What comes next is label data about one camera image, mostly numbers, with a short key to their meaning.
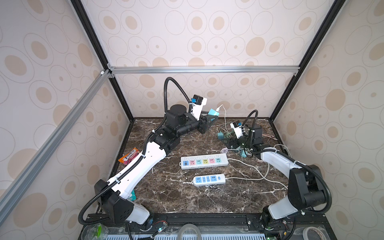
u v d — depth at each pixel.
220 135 1.09
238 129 0.78
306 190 0.45
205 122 0.56
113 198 0.38
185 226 0.69
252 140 0.69
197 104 0.54
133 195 0.81
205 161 0.92
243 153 0.97
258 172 0.89
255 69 1.60
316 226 0.72
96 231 0.66
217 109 0.62
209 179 0.85
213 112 0.63
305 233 0.70
